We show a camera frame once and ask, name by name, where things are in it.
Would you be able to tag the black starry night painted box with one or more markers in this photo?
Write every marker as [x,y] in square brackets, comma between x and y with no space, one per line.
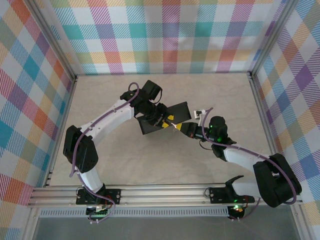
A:
[181,111]

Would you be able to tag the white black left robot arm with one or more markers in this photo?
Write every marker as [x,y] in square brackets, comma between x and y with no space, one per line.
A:
[91,178]

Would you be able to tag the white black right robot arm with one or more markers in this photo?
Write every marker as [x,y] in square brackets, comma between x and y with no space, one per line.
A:
[240,157]

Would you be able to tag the aluminium side rail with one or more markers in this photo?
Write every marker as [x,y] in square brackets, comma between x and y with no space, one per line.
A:
[62,120]
[265,112]

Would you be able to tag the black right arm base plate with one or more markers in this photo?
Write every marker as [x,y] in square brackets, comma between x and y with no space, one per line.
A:
[217,195]

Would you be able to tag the long aluminium mounting rail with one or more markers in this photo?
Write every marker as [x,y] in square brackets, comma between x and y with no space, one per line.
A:
[162,196]

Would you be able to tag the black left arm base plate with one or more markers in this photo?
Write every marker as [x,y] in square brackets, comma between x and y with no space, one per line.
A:
[113,196]

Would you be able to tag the aluminium frame post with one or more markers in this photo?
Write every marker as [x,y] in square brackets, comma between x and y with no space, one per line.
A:
[272,37]
[53,37]

